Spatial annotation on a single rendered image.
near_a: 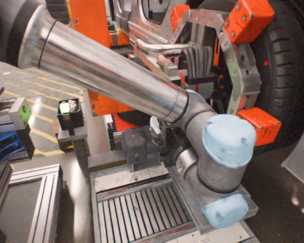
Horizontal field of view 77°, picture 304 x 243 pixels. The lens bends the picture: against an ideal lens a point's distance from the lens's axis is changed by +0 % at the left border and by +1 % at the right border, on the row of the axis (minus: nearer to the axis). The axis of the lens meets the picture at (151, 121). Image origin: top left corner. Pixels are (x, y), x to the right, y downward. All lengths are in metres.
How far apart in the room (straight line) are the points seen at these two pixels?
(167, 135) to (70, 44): 0.29
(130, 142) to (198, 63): 0.76
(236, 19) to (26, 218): 1.25
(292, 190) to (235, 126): 1.48
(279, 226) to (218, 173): 1.22
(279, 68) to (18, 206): 1.33
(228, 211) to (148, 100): 0.22
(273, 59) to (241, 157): 0.38
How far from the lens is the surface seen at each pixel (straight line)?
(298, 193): 1.77
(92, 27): 1.09
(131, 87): 0.32
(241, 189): 1.28
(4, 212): 1.36
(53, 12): 8.99
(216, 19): 0.67
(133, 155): 1.22
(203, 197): 0.37
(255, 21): 0.59
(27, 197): 1.36
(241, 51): 0.65
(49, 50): 0.30
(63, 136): 1.28
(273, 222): 1.52
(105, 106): 1.22
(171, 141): 0.49
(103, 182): 1.43
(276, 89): 0.63
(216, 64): 0.85
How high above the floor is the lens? 1.17
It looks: 34 degrees down
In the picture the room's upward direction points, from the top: straight up
